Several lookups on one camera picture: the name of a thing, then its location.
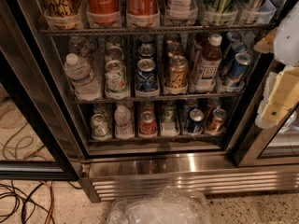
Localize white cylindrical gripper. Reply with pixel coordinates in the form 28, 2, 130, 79
253, 1, 299, 129

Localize clear front water bottle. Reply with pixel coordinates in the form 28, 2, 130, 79
64, 53, 102, 101

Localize amber tea bottle white cap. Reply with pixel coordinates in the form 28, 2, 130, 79
192, 34, 222, 86

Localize orange can bottom shelf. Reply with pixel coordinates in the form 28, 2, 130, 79
206, 108, 227, 133

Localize blue Pepsi can bottom shelf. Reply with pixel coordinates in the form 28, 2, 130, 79
184, 108, 204, 133

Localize stainless steel fridge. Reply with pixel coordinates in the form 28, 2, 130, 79
0, 0, 298, 203

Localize red Coke can bottom shelf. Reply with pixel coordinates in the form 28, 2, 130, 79
139, 111, 156, 135

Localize clear water bottle bottom shelf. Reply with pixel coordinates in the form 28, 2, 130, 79
114, 105, 134, 139

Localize clear rear water bottle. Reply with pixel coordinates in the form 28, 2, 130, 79
68, 35, 92, 58

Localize yellow LaCroix can top shelf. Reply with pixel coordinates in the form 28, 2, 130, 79
37, 0, 82, 19

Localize glass fridge door left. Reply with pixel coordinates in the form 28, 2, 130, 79
0, 57, 78, 181

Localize blue Red Bull front can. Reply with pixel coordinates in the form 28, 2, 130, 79
224, 52, 252, 87

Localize blue red bull can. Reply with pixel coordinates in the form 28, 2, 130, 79
220, 41, 248, 77
224, 52, 252, 87

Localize blue Red Bull middle can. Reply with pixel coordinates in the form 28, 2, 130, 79
220, 41, 248, 77

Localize orange LaCroix front can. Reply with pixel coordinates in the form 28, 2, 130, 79
165, 55, 189, 89

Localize orange lacroix can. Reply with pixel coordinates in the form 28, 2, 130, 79
165, 55, 189, 89
166, 42, 185, 58

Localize orange LaCroix middle can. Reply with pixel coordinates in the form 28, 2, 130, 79
166, 42, 185, 58

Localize blue Pepsi front can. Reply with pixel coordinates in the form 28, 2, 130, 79
136, 59, 157, 92

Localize blue Pepsi middle can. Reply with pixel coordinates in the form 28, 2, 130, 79
137, 45, 156, 60

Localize green white middle can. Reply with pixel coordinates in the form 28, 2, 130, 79
105, 46, 124, 62

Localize clear plastic bag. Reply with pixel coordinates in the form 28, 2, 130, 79
107, 187, 212, 224

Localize red Coca-Cola can left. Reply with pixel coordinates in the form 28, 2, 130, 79
88, 0, 119, 26

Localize black and orange floor cables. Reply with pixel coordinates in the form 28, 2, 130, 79
0, 180, 82, 224

